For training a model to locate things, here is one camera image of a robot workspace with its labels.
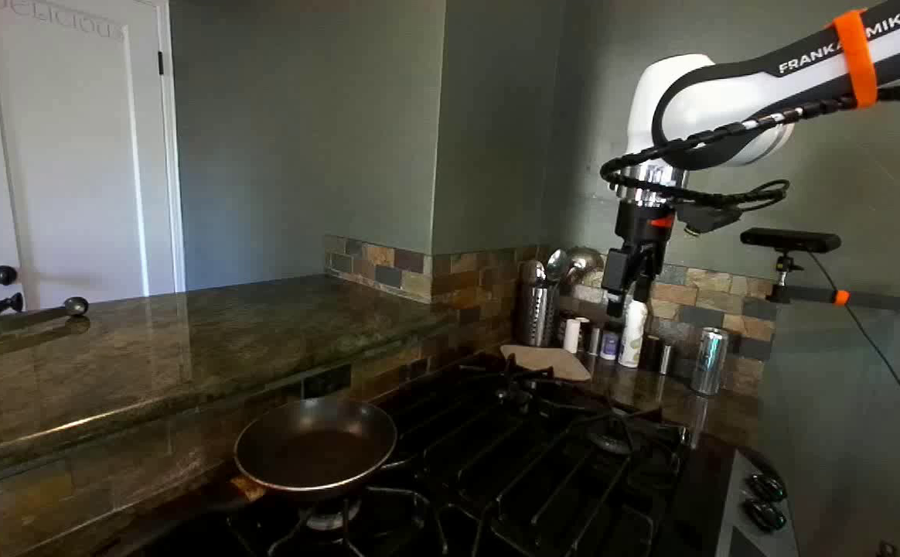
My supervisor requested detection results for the silver drink can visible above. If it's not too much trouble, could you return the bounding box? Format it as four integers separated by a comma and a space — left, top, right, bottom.
690, 324, 732, 400

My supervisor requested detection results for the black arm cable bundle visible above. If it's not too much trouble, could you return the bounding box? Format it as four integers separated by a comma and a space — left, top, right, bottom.
602, 83, 900, 234

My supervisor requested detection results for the black camera cable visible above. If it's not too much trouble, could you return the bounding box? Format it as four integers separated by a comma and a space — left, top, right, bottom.
806, 252, 900, 471

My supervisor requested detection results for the white plastic bottle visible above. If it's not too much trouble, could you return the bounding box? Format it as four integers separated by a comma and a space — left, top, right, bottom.
616, 294, 653, 372

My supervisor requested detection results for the black stove knob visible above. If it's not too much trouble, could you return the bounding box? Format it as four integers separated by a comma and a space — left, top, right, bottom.
744, 467, 791, 503
744, 499, 789, 536

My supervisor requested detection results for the metal ladle in canister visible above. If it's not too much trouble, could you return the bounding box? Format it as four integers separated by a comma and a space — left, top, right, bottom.
523, 244, 608, 294

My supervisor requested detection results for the dark non-stick frying pan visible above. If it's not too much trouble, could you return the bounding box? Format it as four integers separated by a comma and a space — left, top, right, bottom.
225, 395, 404, 506

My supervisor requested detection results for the black stereo camera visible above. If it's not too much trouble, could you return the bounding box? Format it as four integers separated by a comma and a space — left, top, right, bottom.
740, 225, 844, 257

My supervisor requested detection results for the camera mount arm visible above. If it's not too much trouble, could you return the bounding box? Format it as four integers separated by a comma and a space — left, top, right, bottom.
764, 252, 900, 338

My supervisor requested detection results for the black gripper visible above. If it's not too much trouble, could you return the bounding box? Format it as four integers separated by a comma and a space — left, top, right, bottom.
602, 198, 680, 304

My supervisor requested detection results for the black gas stove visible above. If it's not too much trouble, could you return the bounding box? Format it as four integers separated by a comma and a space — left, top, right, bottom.
143, 351, 806, 557

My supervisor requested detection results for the small black shaker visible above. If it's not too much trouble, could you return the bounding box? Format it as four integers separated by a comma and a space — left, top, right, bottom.
642, 334, 679, 379

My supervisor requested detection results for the white panel door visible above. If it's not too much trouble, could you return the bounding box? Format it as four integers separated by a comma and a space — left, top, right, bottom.
0, 0, 190, 310

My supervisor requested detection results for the orange strap on arm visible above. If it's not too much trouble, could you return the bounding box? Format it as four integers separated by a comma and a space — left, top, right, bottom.
828, 7, 883, 111

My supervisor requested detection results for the small white shaker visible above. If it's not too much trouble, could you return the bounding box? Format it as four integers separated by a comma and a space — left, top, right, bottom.
559, 316, 588, 357

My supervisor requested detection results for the small dark jar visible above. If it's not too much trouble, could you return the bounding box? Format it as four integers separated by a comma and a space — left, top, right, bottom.
597, 324, 624, 365

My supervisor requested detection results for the beige quilted pot holder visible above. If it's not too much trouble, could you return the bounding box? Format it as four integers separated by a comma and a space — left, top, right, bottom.
497, 341, 597, 385

